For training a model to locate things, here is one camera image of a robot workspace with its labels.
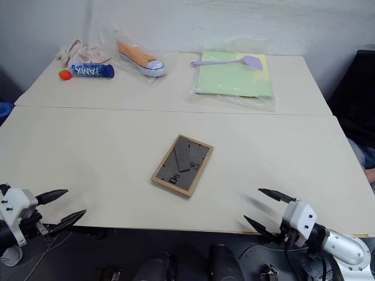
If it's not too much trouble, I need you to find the orange canvas sneaker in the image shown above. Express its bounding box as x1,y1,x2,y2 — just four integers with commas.
117,40,166,77

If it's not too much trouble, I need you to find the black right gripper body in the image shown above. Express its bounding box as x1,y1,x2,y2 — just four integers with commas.
274,221,303,247

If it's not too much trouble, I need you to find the blue printed bottle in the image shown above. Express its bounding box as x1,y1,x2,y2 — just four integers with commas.
68,62,115,80

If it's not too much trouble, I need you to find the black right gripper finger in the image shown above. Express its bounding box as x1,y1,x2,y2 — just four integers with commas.
257,187,297,204
243,215,279,237

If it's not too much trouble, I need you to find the blue round container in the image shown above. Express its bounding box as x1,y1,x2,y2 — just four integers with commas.
0,102,15,127

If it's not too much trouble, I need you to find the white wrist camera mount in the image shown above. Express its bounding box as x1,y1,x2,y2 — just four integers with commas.
281,200,318,248
0,187,39,247

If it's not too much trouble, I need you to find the clear plastic shoe bag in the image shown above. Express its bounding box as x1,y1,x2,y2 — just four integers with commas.
112,26,170,88

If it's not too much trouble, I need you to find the green paper stack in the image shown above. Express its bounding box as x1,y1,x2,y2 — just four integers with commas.
192,50,274,98

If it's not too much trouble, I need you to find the wooden picture frame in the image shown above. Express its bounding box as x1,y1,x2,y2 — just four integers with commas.
150,134,214,199

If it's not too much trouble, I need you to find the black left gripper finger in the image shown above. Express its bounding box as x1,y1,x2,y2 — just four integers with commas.
46,208,88,235
35,189,69,205

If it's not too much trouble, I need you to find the seated person in jeans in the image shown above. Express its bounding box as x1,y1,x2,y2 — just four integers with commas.
346,137,375,193

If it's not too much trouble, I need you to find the pink crumpled cloth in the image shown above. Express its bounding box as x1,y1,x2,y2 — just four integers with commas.
56,39,113,67

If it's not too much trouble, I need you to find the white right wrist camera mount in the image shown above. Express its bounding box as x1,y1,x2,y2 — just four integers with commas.
281,200,318,248

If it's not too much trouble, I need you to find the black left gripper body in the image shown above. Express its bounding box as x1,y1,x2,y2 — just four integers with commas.
18,204,50,238

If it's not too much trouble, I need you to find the clear plastic paper bag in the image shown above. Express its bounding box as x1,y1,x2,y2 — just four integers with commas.
188,37,278,113

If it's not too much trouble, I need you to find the purple silicone spatula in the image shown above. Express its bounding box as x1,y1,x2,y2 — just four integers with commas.
190,54,264,71

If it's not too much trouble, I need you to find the black chair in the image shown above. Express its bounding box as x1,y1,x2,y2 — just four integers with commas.
326,49,375,149

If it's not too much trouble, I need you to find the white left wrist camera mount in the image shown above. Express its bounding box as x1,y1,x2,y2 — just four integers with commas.
0,187,39,247

